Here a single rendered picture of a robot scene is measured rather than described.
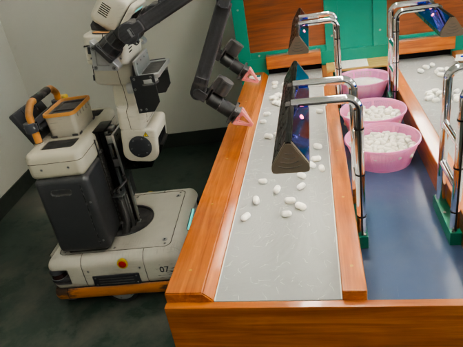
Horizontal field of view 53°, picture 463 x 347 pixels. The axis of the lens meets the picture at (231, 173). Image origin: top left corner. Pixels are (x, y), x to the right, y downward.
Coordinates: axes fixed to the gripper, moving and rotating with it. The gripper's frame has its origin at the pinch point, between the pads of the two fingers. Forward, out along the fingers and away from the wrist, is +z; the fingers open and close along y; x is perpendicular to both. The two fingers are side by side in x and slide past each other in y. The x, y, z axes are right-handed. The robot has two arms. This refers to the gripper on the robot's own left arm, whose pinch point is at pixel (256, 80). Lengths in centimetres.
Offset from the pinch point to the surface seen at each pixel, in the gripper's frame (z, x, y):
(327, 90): 30.3, -15.3, 1.8
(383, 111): 48, -28, -25
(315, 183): 27, -9, -82
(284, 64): 10.9, -3.8, 39.6
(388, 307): 38, -19, -137
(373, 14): 34, -50, 46
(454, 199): 49, -39, -107
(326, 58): 29, -18, 46
